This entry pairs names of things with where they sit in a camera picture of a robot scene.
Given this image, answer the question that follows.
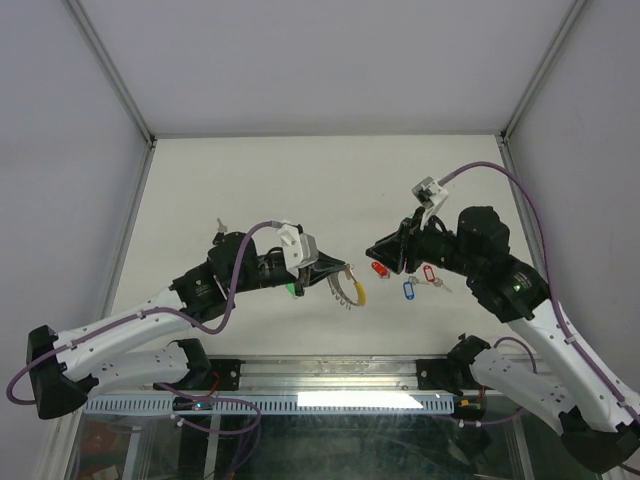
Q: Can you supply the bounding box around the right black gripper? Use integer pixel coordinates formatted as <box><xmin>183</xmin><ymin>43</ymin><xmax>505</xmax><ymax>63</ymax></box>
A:
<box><xmin>365</xmin><ymin>207</ymin><xmax>482</xmax><ymax>280</ymax></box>

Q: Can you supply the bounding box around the red tag key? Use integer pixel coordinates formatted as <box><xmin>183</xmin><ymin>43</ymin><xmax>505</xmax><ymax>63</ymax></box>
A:
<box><xmin>423</xmin><ymin>265</ymin><xmax>452</xmax><ymax>293</ymax></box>
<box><xmin>371</xmin><ymin>261</ymin><xmax>391</xmax><ymax>279</ymax></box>

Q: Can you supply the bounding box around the keyring with yellow handle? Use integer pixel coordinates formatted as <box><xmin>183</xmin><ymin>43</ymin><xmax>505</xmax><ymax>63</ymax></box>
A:
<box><xmin>327</xmin><ymin>264</ymin><xmax>367</xmax><ymax>310</ymax></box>

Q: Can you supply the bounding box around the black tag key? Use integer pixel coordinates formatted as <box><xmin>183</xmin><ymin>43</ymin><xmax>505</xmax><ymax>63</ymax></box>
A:
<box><xmin>212</xmin><ymin>218</ymin><xmax>228</xmax><ymax>245</ymax></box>

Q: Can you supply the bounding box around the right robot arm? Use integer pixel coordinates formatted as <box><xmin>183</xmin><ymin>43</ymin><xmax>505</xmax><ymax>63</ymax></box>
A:
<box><xmin>365</xmin><ymin>206</ymin><xmax>639</xmax><ymax>474</ymax></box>

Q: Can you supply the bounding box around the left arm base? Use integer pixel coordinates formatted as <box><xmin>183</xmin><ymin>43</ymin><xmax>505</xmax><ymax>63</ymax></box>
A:
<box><xmin>154</xmin><ymin>338</ymin><xmax>243</xmax><ymax>392</ymax></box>

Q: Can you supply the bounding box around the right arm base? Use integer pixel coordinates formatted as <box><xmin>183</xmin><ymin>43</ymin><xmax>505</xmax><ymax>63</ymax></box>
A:
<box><xmin>415</xmin><ymin>335</ymin><xmax>491</xmax><ymax>396</ymax></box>

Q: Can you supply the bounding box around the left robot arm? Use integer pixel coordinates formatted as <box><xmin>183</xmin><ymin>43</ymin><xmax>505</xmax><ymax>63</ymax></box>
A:
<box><xmin>26</xmin><ymin>225</ymin><xmax>348</xmax><ymax>420</ymax></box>

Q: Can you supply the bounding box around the blue tag key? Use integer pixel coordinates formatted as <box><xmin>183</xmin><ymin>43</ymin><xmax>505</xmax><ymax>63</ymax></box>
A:
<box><xmin>402</xmin><ymin>276</ymin><xmax>429</xmax><ymax>301</ymax></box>

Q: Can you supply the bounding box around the bright green tag key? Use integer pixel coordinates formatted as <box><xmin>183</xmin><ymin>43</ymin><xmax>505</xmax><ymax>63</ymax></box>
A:
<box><xmin>285</xmin><ymin>284</ymin><xmax>299</xmax><ymax>299</ymax></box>

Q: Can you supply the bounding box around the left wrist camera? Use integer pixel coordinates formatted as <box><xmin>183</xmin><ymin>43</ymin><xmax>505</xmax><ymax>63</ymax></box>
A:
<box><xmin>276</xmin><ymin>222</ymin><xmax>319</xmax><ymax>278</ymax></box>

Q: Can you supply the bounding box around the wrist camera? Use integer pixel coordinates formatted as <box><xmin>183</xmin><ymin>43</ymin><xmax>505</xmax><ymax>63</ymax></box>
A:
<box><xmin>411</xmin><ymin>177</ymin><xmax>449</xmax><ymax>230</ymax></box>
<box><xmin>276</xmin><ymin>222</ymin><xmax>319</xmax><ymax>278</ymax></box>

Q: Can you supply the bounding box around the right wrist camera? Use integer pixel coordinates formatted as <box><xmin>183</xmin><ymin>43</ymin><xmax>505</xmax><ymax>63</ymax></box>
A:
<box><xmin>411</xmin><ymin>177</ymin><xmax>449</xmax><ymax>230</ymax></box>

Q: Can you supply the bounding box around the aluminium mounting rail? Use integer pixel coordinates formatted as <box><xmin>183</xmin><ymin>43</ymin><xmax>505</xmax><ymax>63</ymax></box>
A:
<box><xmin>114</xmin><ymin>353</ymin><xmax>541</xmax><ymax>396</ymax></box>

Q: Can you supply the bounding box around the white slotted cable duct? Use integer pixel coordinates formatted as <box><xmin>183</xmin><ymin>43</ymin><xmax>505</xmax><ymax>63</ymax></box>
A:
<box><xmin>84</xmin><ymin>391</ymin><xmax>454</xmax><ymax>416</ymax></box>

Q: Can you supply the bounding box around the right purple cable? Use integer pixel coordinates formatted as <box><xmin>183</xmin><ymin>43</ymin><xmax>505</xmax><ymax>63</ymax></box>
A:
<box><xmin>439</xmin><ymin>161</ymin><xmax>640</xmax><ymax>474</ymax></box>

